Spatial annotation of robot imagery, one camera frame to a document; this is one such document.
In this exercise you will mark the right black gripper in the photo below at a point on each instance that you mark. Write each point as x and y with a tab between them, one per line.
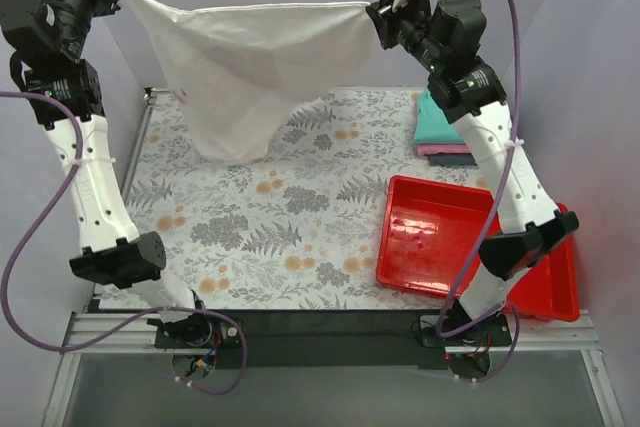
385	20

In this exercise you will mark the red plastic tray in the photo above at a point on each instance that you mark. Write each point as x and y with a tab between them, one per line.
428	231

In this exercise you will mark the white coca-cola t-shirt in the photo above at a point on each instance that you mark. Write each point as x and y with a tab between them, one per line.
241	71

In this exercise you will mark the folded pink t-shirt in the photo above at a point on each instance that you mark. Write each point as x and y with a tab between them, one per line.
442	149

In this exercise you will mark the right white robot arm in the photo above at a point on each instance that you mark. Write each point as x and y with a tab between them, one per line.
532	225

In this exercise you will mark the aluminium frame rail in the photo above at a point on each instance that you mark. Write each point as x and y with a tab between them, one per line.
140	338

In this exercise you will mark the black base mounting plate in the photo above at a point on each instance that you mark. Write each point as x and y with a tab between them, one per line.
345	338

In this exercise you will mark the folded teal t-shirt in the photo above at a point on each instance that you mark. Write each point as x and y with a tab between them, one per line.
432	126

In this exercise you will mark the floral patterned table mat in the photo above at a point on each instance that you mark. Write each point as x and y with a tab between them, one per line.
299	229

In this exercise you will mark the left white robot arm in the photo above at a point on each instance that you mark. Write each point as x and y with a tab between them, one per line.
63	89

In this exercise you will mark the folded dark blue t-shirt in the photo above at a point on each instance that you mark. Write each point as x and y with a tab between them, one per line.
452	160

